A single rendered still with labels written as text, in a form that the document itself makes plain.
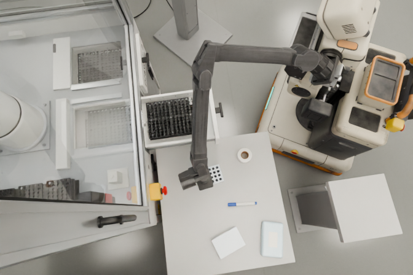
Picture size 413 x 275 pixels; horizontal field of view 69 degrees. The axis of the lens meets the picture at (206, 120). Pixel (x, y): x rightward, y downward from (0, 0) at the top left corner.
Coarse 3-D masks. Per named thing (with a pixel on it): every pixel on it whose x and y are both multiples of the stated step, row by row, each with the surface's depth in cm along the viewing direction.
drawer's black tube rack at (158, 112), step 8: (152, 104) 142; (160, 104) 142; (168, 104) 142; (176, 104) 142; (184, 104) 142; (152, 112) 144; (160, 112) 141; (168, 112) 145; (176, 112) 144; (184, 112) 145; (152, 120) 140; (160, 120) 143; (168, 120) 143; (176, 120) 140; (184, 120) 143; (152, 128) 139; (160, 128) 139; (168, 128) 142; (176, 128) 139; (184, 128) 139; (152, 136) 138; (160, 136) 138; (168, 136) 141; (176, 136) 141
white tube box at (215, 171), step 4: (208, 168) 143; (212, 168) 147; (216, 168) 147; (220, 168) 143; (212, 172) 143; (216, 172) 143; (220, 172) 143; (212, 176) 143; (216, 176) 145; (220, 176) 142; (212, 180) 145; (216, 180) 145; (220, 180) 142
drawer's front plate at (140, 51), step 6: (138, 36) 150; (138, 42) 149; (138, 48) 148; (138, 54) 147; (138, 60) 146; (138, 66) 145; (144, 66) 155; (138, 72) 144; (144, 78) 150; (144, 84) 147; (144, 90) 148
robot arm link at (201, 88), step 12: (192, 72) 107; (204, 72) 97; (192, 84) 105; (204, 84) 99; (204, 96) 104; (192, 108) 109; (204, 108) 107; (192, 120) 111; (204, 120) 109; (192, 132) 112; (204, 132) 112; (192, 144) 114; (204, 144) 114; (192, 156) 116; (204, 156) 116
